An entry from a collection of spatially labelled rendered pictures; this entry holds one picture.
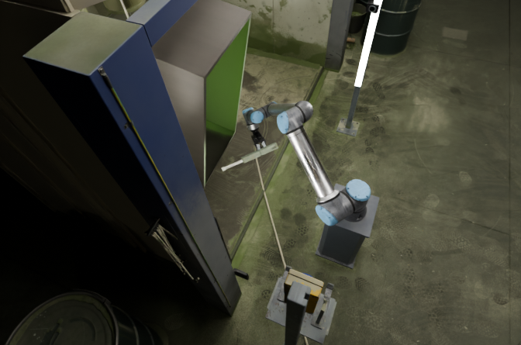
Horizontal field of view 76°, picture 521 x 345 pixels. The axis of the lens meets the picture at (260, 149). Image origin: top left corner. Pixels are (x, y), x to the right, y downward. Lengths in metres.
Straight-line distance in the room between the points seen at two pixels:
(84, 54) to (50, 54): 0.07
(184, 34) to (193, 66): 0.23
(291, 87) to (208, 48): 2.22
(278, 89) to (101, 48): 3.22
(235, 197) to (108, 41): 2.41
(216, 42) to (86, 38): 1.10
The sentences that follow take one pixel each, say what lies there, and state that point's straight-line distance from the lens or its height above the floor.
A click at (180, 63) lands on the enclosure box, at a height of 1.66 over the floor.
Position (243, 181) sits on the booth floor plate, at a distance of 3.13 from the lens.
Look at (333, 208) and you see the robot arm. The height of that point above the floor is 0.90.
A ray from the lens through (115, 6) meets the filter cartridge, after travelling 3.09.
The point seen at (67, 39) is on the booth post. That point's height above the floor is 2.29.
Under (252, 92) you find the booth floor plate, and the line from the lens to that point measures 3.87.
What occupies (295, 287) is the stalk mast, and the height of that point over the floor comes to 1.64.
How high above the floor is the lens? 2.70
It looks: 53 degrees down
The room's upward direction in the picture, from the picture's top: 5 degrees counter-clockwise
